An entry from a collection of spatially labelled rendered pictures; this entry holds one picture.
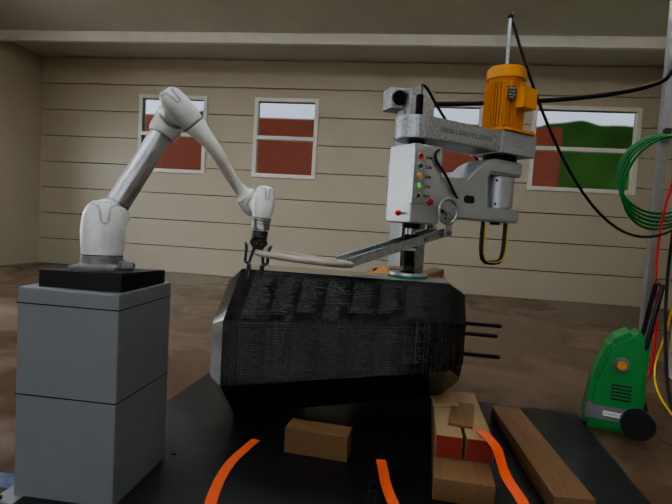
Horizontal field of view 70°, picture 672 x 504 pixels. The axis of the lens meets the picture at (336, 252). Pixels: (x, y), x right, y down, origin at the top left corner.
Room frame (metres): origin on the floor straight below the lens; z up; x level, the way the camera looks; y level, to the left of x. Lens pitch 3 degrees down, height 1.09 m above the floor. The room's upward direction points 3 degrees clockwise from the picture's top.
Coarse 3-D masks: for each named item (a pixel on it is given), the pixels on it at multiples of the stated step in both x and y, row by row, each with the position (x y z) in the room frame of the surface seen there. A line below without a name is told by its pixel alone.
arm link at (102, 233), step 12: (96, 204) 1.87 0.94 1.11; (108, 204) 1.89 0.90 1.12; (84, 216) 1.86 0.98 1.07; (96, 216) 1.85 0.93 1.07; (108, 216) 1.87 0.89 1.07; (120, 216) 1.91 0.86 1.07; (84, 228) 1.85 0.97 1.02; (96, 228) 1.84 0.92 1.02; (108, 228) 1.86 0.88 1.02; (120, 228) 1.90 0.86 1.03; (84, 240) 1.85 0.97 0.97; (96, 240) 1.84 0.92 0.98; (108, 240) 1.86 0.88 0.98; (120, 240) 1.90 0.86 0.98; (84, 252) 1.85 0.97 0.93; (96, 252) 1.84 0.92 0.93; (108, 252) 1.86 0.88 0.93; (120, 252) 1.91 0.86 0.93
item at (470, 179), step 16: (480, 160) 2.91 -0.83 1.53; (496, 160) 2.86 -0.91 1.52; (448, 176) 2.90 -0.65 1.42; (464, 176) 2.77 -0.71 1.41; (480, 176) 2.78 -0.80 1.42; (512, 176) 2.94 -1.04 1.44; (448, 192) 2.67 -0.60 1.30; (464, 192) 2.73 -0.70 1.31; (480, 192) 2.79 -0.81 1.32; (464, 208) 2.73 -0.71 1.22; (480, 208) 2.79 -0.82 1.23; (496, 224) 2.97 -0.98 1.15
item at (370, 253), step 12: (432, 228) 2.81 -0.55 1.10; (396, 240) 2.68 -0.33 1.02; (408, 240) 2.58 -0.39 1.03; (420, 240) 2.63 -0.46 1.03; (432, 240) 2.67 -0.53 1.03; (360, 252) 2.56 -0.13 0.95; (372, 252) 2.47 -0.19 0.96; (384, 252) 2.51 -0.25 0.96; (396, 252) 2.55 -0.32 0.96; (360, 264) 2.44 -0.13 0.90
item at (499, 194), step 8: (496, 176) 2.93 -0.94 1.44; (504, 176) 2.92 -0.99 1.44; (488, 184) 2.94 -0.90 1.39; (496, 184) 2.91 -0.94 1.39; (504, 184) 2.91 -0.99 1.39; (512, 184) 2.94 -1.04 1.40; (488, 192) 2.94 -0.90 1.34; (496, 192) 2.91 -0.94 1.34; (504, 192) 2.91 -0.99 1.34; (512, 192) 2.94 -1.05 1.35; (488, 200) 2.94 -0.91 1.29; (496, 200) 2.91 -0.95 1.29; (504, 200) 2.91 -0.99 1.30; (512, 200) 2.96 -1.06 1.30; (496, 208) 2.92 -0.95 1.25; (504, 208) 2.92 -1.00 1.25
